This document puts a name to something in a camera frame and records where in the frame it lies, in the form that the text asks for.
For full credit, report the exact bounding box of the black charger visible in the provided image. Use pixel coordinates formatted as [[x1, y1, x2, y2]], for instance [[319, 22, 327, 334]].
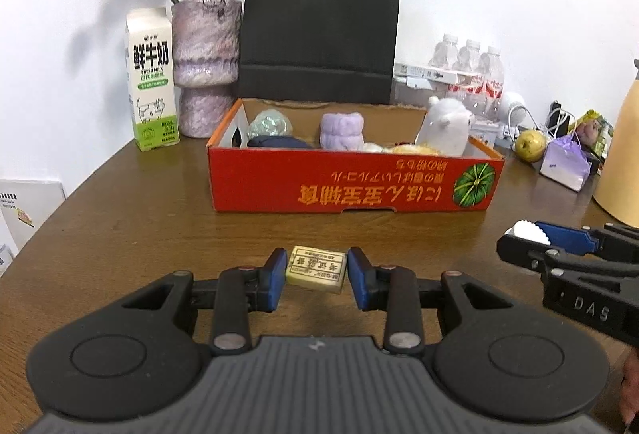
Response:
[[549, 102, 571, 135]]

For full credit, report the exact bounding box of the iridescent crinkled wrap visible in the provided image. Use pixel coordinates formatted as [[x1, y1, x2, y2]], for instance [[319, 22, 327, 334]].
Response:
[[248, 111, 294, 139]]

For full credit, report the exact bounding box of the grey tin box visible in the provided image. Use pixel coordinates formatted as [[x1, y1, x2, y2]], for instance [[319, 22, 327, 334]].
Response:
[[469, 119, 503, 148]]

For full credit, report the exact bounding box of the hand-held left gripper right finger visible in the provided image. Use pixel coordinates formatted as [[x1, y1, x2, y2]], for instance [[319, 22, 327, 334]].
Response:
[[348, 246, 516, 354]]

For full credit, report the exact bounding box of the colourful snack packet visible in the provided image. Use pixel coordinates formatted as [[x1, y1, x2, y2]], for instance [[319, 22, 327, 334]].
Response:
[[574, 111, 615, 156]]

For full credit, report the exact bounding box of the white cable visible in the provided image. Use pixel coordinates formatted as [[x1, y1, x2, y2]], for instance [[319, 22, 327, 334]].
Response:
[[504, 109, 578, 141]]

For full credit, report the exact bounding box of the white ruffled item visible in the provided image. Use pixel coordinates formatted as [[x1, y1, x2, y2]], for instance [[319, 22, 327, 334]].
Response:
[[514, 219, 551, 245]]

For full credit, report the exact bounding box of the white cardboard box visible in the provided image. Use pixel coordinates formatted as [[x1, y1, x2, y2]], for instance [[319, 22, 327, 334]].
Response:
[[0, 179, 67, 276]]

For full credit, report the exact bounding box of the red cardboard box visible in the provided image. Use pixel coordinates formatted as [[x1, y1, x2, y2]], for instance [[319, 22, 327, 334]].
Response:
[[206, 98, 506, 214]]

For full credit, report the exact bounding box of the purple fluffy band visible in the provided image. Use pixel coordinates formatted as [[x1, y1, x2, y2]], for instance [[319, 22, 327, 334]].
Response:
[[319, 112, 366, 151]]

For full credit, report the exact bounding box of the small white fan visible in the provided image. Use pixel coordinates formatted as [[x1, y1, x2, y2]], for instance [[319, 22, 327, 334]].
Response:
[[496, 92, 530, 126]]

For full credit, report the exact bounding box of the black paper bag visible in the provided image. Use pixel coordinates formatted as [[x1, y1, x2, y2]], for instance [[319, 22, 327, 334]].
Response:
[[237, 0, 403, 106]]

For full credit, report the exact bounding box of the yellow thermos jug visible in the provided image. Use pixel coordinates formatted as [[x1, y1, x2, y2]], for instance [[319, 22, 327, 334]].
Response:
[[592, 59, 639, 228]]

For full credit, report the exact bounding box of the navy zipper case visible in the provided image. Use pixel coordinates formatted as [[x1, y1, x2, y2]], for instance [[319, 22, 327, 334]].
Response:
[[247, 135, 313, 149]]

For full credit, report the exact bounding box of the person's right hand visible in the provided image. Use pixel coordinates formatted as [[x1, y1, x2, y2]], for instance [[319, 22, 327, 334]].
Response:
[[621, 348, 639, 431]]

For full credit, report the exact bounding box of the milk carton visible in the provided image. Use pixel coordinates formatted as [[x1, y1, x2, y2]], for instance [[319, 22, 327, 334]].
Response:
[[125, 7, 181, 152]]

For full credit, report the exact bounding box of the white and yellow alpaca plush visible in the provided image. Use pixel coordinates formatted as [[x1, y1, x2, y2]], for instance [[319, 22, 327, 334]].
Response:
[[384, 97, 476, 158]]

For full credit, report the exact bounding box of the clear water bottle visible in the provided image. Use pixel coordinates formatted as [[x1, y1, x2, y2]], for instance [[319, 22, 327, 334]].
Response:
[[429, 33, 460, 70], [456, 39, 483, 88], [479, 46, 506, 103]]

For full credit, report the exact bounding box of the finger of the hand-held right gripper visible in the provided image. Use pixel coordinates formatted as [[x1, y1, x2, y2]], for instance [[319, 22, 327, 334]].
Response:
[[496, 234, 639, 287], [504, 220, 639, 262]]

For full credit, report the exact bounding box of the beige eraser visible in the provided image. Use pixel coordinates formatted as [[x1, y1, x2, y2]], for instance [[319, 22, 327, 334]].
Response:
[[286, 245, 349, 293]]

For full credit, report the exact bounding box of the yellow green apple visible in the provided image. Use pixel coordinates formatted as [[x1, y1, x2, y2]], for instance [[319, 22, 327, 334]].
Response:
[[515, 129, 546, 163]]

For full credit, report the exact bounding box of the purple tissue pack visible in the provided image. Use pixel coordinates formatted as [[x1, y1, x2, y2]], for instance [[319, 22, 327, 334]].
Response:
[[540, 136, 593, 192]]

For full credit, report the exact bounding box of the flat white box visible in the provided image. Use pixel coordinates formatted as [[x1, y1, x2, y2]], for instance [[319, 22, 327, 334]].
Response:
[[393, 63, 460, 88]]

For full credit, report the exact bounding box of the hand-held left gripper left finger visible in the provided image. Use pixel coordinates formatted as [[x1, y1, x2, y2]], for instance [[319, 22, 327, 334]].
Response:
[[117, 247, 289, 354]]

